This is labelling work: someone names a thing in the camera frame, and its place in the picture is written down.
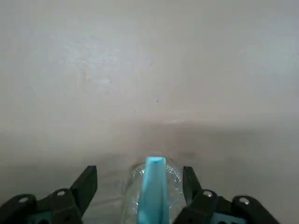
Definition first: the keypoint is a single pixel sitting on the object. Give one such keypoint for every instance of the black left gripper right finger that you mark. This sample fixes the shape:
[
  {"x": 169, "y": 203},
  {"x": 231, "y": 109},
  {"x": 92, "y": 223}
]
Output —
[{"x": 203, "y": 207}]

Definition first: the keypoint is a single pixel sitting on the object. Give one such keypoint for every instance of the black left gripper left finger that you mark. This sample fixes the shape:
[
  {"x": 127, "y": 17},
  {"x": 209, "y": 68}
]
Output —
[{"x": 63, "y": 205}]

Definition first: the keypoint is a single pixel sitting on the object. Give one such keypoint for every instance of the clear seasoning bottle teal lid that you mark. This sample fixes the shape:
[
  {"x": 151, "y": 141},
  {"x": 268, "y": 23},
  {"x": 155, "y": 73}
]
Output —
[{"x": 151, "y": 186}]

